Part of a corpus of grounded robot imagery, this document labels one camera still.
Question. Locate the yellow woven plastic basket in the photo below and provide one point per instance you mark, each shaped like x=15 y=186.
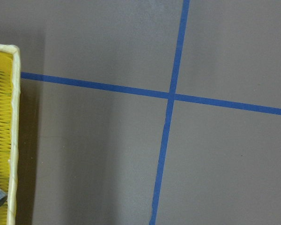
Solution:
x=10 y=74

